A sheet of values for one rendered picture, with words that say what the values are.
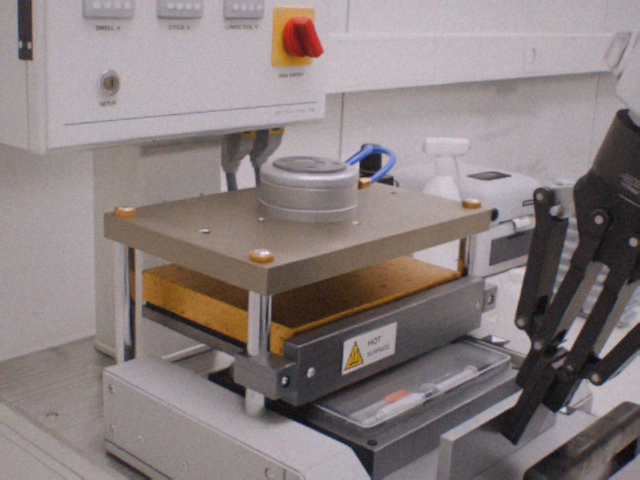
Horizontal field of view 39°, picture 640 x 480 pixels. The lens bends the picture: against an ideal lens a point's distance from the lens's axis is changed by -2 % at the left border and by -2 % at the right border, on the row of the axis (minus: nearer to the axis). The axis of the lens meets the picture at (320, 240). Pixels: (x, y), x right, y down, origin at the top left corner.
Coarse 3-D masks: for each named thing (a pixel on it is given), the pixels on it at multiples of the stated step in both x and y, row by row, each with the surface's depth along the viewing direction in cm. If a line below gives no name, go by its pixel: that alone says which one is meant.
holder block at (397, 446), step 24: (216, 384) 69; (480, 384) 70; (504, 384) 71; (288, 408) 65; (432, 408) 66; (456, 408) 66; (480, 408) 69; (336, 432) 62; (384, 432) 62; (408, 432) 62; (432, 432) 64; (360, 456) 60; (384, 456) 60; (408, 456) 63
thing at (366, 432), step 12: (504, 360) 73; (492, 372) 72; (456, 384) 71; (468, 384) 69; (432, 396) 66; (444, 396) 67; (312, 408) 64; (324, 408) 63; (408, 408) 67; (420, 408) 65; (324, 420) 63; (336, 420) 62; (348, 420) 66; (384, 420) 62; (396, 420) 63; (360, 432) 61; (372, 432) 61
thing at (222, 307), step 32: (160, 288) 72; (192, 288) 69; (224, 288) 70; (320, 288) 71; (352, 288) 71; (384, 288) 72; (416, 288) 72; (160, 320) 72; (192, 320) 70; (224, 320) 67; (288, 320) 64; (320, 320) 64; (224, 352) 68
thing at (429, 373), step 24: (408, 360) 72; (432, 360) 72; (456, 360) 72; (480, 360) 73; (360, 384) 67; (384, 384) 67; (408, 384) 67; (432, 384) 68; (336, 408) 63; (360, 408) 63; (384, 408) 63
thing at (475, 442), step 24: (504, 408) 63; (456, 432) 59; (480, 432) 61; (552, 432) 68; (576, 432) 68; (432, 456) 64; (456, 456) 59; (480, 456) 61; (504, 456) 64; (528, 456) 65; (624, 456) 65
